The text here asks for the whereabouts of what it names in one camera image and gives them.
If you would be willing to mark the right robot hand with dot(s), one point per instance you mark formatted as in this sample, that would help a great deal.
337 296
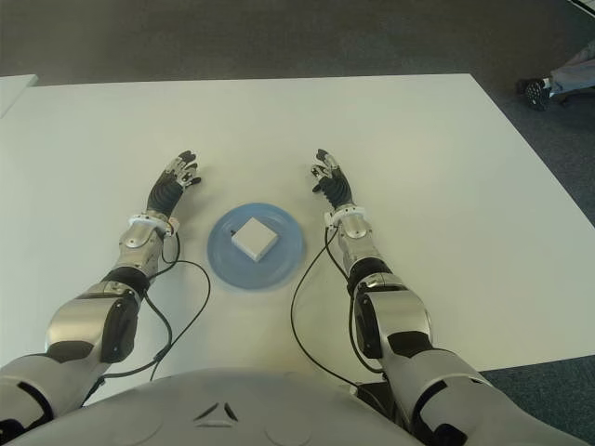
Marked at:
337 188

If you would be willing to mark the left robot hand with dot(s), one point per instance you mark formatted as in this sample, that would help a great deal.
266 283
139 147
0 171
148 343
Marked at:
165 195

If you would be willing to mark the white square charger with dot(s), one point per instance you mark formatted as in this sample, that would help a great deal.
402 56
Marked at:
255 237

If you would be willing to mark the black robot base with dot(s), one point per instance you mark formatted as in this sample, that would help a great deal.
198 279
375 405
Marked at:
372 395

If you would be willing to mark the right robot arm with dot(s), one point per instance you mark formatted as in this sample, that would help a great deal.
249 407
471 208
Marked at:
400 306

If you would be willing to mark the blue plastic plate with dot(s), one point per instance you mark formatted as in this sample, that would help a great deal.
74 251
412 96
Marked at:
279 274

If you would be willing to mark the white side table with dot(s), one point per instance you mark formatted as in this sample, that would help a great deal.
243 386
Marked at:
14 93

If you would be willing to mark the black dotted shoe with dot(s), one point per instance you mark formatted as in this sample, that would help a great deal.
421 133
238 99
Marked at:
534 95

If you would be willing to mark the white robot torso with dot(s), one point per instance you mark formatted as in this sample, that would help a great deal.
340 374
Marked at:
223 418

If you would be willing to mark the grey trouser leg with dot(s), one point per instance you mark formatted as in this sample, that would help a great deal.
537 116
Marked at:
574 76

